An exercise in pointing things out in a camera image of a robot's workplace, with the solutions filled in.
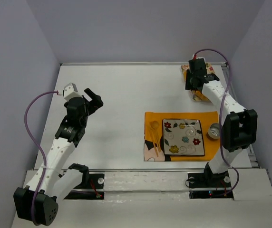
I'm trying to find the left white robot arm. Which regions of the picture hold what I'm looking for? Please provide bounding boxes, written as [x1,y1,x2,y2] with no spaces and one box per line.
[13,83,104,226]

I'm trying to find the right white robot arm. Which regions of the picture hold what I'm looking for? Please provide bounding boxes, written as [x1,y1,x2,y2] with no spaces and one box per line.
[185,57,258,189]

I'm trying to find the round orange donut bread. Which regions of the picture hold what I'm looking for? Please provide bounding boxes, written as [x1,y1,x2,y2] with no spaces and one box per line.
[183,69,190,87]

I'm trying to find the striped orange bread loaf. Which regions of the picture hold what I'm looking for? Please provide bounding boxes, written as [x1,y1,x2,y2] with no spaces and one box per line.
[196,91,210,102]

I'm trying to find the floral cloth mat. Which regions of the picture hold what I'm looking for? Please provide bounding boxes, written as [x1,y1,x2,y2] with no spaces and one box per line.
[180,63,215,99]

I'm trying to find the metal cup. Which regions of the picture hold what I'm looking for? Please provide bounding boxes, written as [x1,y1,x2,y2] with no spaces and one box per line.
[206,123,221,141]

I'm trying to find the orange plastic spoon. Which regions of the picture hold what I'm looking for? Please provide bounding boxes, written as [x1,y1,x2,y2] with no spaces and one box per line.
[150,121,162,152]

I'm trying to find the square floral ceramic plate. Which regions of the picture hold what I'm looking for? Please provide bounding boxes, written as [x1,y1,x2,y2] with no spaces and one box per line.
[162,119,205,157]

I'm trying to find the orange placemat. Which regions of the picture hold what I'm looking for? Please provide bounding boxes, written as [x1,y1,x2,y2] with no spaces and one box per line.
[144,112,219,162]

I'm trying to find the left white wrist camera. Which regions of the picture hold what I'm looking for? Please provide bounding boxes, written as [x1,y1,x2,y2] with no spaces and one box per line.
[63,83,81,102]

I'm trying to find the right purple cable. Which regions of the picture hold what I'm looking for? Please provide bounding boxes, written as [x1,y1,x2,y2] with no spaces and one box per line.
[193,48,240,197]

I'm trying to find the purple cable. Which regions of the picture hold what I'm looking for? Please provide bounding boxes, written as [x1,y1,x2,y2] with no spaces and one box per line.
[24,91,60,225]
[193,48,240,197]

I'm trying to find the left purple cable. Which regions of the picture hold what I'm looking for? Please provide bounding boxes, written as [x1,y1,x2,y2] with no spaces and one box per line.
[24,91,60,225]

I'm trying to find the aluminium table edge rail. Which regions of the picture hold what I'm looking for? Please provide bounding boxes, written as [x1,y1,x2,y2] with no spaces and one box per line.
[59,61,229,67]

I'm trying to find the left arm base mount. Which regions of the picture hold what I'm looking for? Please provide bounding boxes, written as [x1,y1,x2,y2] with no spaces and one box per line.
[64,173,105,200]

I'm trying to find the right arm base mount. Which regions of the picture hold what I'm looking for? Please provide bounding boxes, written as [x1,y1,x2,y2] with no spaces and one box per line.
[185,172,233,199]

